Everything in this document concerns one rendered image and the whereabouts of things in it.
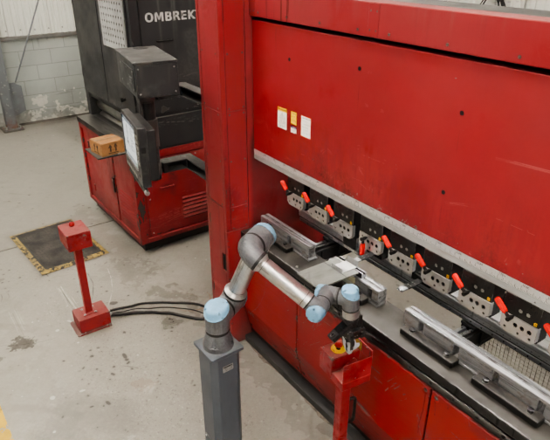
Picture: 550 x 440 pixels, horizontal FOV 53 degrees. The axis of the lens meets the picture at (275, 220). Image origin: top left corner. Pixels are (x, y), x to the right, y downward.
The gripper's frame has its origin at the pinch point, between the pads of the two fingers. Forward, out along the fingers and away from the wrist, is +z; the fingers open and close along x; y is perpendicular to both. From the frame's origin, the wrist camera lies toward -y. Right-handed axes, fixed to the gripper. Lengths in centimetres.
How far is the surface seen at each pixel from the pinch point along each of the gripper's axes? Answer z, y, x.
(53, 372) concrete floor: 73, -127, 154
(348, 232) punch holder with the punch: -35, 28, 40
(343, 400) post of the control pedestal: 32.2, -1.2, 2.5
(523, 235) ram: -71, 43, -48
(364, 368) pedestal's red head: 9.4, 6.0, -4.7
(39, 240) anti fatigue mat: 72, -112, 345
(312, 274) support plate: -15.6, 7.7, 42.7
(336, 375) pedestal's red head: 12.9, -5.4, 1.5
